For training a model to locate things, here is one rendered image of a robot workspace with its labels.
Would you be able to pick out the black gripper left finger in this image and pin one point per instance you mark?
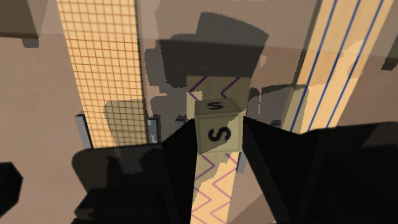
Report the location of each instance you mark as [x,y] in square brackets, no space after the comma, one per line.
[170,164]

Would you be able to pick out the beige cube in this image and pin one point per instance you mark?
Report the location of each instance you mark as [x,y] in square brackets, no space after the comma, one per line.
[219,126]

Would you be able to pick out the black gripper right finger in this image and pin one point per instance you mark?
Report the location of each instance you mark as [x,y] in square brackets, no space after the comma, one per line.
[286,165]

